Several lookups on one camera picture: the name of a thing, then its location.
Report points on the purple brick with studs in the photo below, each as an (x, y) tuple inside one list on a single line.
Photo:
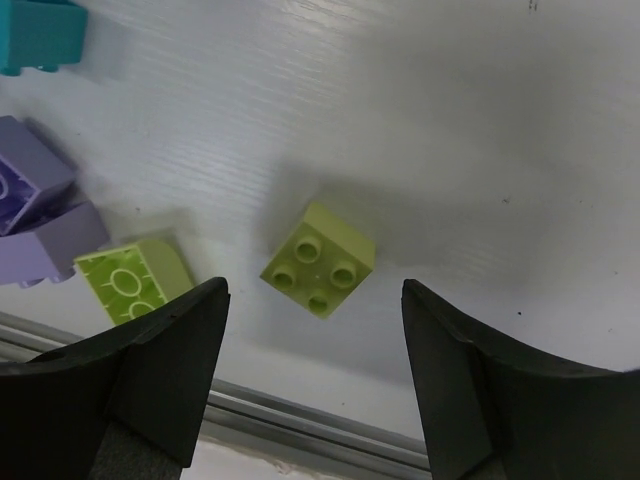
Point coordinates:
[(42, 231)]

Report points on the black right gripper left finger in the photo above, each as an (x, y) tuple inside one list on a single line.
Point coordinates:
[(124, 404)]

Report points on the lime two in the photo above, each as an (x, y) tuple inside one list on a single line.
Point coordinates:
[(133, 280)]

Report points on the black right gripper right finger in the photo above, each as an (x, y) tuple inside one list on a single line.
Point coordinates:
[(493, 407)]

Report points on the small teal brick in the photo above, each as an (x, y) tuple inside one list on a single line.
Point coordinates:
[(43, 35)]

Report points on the pale lime square brick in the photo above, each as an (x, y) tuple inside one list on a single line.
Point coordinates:
[(321, 262)]

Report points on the aluminium rail front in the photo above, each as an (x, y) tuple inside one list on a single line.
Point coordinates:
[(322, 419)]

